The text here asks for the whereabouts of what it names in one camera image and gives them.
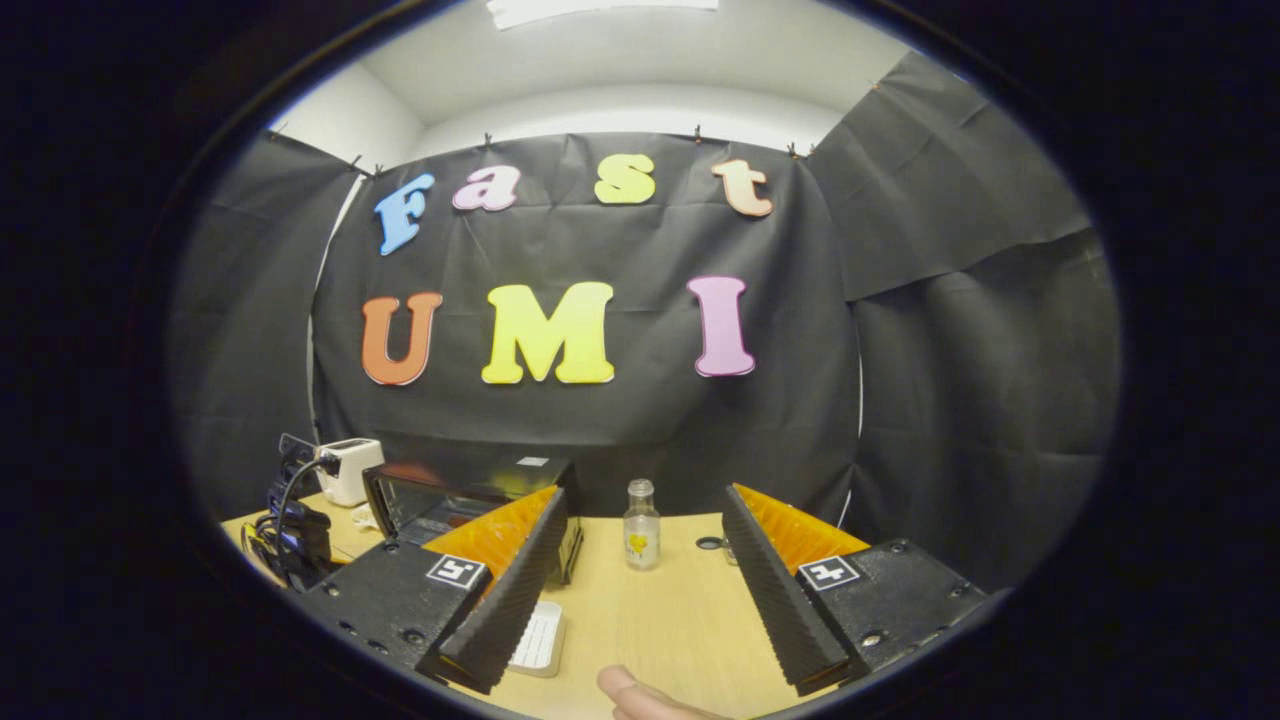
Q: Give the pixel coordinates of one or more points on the black backdrop cloth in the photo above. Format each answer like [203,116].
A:
[950,400]

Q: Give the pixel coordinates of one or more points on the white ribbed tray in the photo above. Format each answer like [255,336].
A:
[540,640]

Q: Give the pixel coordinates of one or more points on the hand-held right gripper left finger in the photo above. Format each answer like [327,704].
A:
[505,610]

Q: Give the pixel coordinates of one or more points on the clear glass jar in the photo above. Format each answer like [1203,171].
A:
[730,553]

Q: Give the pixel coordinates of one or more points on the clear bottle with yellow label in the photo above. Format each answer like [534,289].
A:
[641,535]

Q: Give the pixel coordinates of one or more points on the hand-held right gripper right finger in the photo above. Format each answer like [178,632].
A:
[780,600]

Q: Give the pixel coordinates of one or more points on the ceiling light panel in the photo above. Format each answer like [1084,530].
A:
[600,10]

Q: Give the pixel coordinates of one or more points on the small white dish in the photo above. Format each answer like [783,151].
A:
[366,518]

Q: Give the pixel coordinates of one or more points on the black electric oven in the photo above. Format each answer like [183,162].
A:
[470,480]

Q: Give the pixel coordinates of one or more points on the white toaster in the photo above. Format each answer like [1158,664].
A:
[350,470]

